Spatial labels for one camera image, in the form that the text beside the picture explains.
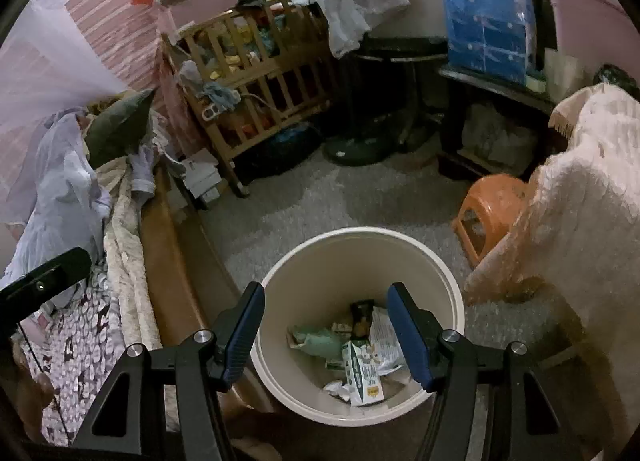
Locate white bag under table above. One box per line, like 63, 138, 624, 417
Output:
462, 103, 531, 166

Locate printed fleece blanket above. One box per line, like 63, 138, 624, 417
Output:
10, 266, 131, 447

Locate dark bag under crib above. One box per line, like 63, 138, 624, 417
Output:
245, 123, 323, 176

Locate orange plastic stool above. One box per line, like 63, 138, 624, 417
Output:
452, 175, 531, 262

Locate dark green pillow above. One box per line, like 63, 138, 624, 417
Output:
84, 88, 156, 169

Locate cream fringed throw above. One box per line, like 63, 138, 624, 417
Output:
462, 83, 640, 442

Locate light blue duvet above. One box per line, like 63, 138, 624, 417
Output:
0, 108, 113, 302

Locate pink plastic tub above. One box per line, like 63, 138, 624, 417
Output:
537, 0, 640, 92

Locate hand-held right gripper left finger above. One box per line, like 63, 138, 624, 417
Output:
72, 281, 267, 461

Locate green white carton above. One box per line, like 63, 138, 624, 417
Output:
341, 341, 386, 408

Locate wooden baby crib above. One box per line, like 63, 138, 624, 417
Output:
162, 0, 346, 199

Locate dark wooden table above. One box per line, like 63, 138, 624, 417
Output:
437, 66, 556, 182

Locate white mosquito net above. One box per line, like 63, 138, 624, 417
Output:
0, 0, 131, 226

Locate black round pedestal table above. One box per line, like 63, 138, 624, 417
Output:
324, 35, 451, 168

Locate cream quilted bedspread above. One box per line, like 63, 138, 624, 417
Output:
97, 156, 166, 347

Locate white grey box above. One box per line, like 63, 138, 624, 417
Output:
180, 151, 223, 212

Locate brown wooden bed frame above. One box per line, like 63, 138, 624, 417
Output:
137, 161, 261, 412

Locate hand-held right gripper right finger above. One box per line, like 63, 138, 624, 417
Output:
386, 282, 583, 461

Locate lilac garment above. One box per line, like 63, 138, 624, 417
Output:
127, 143, 161, 202

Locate blue packages in clear wrap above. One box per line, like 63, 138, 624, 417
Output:
441, 0, 538, 86

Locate white tissue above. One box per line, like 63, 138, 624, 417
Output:
322, 378, 357, 402

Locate cream round trash bin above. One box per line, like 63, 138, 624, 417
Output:
248, 227, 466, 427

